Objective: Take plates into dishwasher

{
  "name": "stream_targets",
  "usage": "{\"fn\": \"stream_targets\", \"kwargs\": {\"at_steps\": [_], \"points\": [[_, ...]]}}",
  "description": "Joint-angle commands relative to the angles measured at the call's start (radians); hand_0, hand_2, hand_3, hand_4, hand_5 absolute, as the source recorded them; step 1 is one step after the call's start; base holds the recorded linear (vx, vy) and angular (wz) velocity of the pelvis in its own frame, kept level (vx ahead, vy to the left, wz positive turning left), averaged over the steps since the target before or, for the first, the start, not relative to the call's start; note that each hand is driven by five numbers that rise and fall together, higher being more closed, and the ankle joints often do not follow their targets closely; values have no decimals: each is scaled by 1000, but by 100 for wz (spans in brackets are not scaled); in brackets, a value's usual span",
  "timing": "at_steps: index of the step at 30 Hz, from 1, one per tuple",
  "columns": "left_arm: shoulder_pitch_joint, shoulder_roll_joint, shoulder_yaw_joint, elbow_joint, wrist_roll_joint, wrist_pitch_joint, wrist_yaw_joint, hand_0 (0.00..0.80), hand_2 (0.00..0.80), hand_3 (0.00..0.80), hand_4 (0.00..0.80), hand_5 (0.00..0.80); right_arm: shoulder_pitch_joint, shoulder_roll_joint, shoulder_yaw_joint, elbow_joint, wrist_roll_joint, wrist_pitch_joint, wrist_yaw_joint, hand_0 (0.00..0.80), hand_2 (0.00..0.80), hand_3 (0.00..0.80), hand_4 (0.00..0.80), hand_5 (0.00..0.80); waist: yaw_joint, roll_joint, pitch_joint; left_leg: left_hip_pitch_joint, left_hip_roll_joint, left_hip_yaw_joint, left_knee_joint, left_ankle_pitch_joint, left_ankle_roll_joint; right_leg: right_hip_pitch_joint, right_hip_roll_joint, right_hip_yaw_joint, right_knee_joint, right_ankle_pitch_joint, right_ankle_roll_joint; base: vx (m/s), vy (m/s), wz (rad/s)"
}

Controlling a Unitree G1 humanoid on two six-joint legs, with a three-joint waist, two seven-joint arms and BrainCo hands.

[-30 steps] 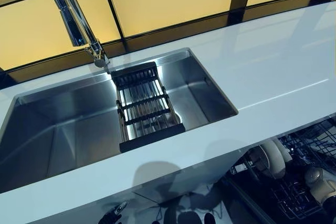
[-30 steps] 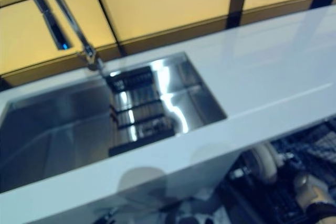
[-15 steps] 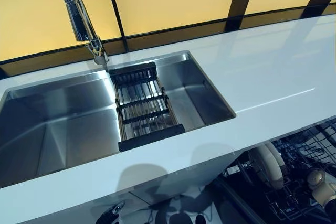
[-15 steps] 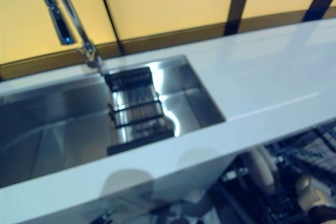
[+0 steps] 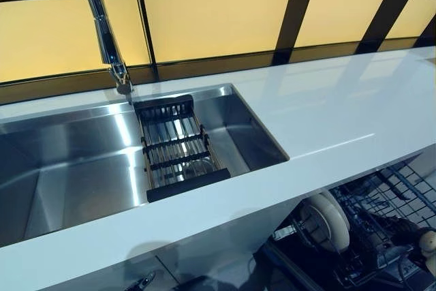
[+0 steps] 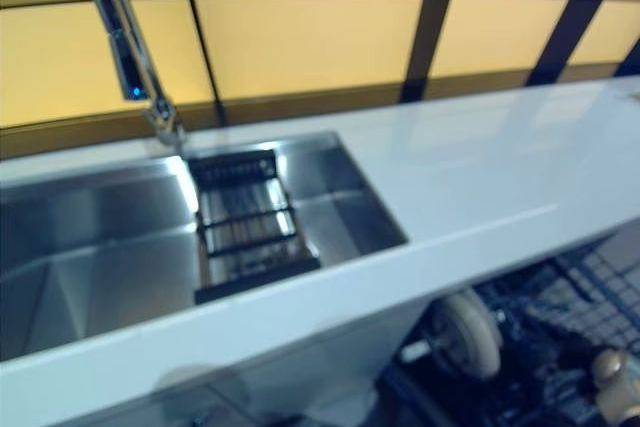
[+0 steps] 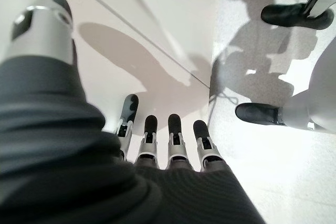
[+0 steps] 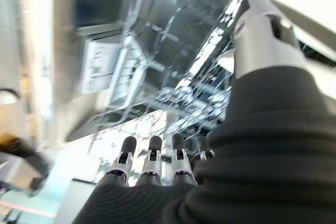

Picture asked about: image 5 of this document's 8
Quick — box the white glossy cabinet door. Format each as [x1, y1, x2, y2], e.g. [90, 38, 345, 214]
[44, 256, 178, 291]
[155, 198, 299, 291]

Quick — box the built-in dishwasher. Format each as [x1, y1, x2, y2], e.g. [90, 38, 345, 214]
[258, 154, 436, 291]

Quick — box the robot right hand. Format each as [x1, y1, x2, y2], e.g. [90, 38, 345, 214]
[388, 217, 429, 271]

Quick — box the cream round plate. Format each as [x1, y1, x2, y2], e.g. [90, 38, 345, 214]
[299, 195, 337, 249]
[318, 190, 352, 254]

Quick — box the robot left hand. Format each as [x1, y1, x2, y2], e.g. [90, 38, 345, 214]
[124, 269, 158, 291]

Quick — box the black sink dish rack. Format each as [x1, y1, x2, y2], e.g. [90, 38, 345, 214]
[134, 93, 231, 202]

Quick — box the grey wire upper basket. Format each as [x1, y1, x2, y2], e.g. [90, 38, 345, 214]
[377, 163, 436, 224]

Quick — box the stainless steel sink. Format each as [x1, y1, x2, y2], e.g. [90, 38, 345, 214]
[0, 82, 290, 247]

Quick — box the round sink drain strainer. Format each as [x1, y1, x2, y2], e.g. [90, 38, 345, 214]
[178, 157, 214, 181]

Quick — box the chrome pull-down faucet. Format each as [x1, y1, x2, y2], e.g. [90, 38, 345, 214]
[78, 0, 134, 96]

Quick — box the dishwasher wire rack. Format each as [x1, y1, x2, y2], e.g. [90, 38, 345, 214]
[292, 181, 436, 287]

